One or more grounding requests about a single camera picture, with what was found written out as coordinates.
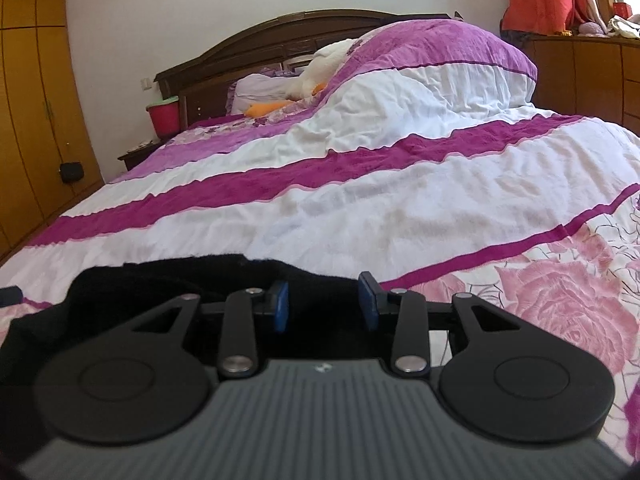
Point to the white goose plush toy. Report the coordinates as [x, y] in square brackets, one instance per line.
[320, 65]

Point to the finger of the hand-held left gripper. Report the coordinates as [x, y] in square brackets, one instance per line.
[10, 297]

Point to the purple floral striped bedsheet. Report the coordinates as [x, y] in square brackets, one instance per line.
[400, 200]

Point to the white crumpled cloth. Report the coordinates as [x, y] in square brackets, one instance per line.
[626, 27]

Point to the black button cardigan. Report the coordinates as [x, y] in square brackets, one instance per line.
[150, 280]

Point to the red plastic bucket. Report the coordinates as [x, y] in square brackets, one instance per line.
[163, 120]

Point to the wooden dresser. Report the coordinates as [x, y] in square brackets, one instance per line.
[575, 75]

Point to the dark wooden nightstand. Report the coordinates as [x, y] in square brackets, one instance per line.
[138, 157]

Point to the small black box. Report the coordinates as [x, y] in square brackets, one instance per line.
[71, 172]

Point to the pink knitted item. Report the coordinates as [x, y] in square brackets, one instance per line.
[593, 28]

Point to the light wooden wardrobe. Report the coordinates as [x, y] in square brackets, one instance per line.
[30, 110]

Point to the purple white folded quilt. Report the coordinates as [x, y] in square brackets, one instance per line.
[440, 60]

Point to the small red box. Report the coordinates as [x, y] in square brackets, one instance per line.
[621, 11]

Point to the purple frilled pillow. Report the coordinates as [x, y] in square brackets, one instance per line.
[260, 88]

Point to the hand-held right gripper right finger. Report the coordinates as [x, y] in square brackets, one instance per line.
[369, 305]

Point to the dark wooden headboard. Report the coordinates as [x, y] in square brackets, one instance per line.
[225, 55]

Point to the red white floral curtain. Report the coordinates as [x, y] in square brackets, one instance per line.
[545, 0]

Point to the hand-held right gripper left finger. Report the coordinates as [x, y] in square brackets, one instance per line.
[280, 310]

